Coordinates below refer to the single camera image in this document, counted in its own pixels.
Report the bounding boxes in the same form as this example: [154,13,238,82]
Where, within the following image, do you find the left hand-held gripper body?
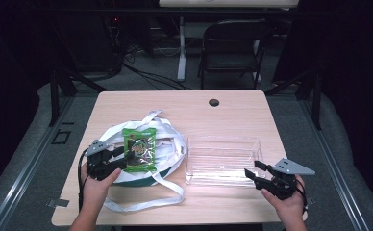
[84,139,128,181]

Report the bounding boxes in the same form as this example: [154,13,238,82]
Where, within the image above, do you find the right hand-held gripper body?
[261,157,316,201]

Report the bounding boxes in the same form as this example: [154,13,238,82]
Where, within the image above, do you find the green snack packet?
[122,127,158,173]

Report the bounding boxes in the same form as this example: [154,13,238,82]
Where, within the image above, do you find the white tote bag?
[98,109,188,214]

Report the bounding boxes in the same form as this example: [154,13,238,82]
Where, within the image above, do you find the clear plastic container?
[185,134,267,188]

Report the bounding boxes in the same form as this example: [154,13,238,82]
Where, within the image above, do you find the person's right hand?
[261,174,309,223]

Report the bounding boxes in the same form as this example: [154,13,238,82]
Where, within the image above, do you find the person's left hand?
[80,162,122,211]

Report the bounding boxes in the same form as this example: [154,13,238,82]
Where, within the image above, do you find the grey tape strip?
[46,198,70,208]

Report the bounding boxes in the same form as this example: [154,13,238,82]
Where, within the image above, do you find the black metal stand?
[48,18,109,127]
[264,66,323,131]

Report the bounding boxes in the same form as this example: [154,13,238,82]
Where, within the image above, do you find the black folding chair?
[197,18,274,90]

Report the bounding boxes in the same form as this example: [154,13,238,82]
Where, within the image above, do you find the white desk leg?
[177,15,187,83]

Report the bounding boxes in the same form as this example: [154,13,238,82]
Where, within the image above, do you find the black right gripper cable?
[295,178,309,210]

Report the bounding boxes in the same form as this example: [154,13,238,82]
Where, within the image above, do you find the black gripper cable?
[295,178,309,210]
[77,147,90,214]

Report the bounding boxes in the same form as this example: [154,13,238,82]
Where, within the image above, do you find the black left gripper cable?
[77,147,90,214]

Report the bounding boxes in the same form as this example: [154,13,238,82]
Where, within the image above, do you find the black floor cables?
[123,44,192,91]

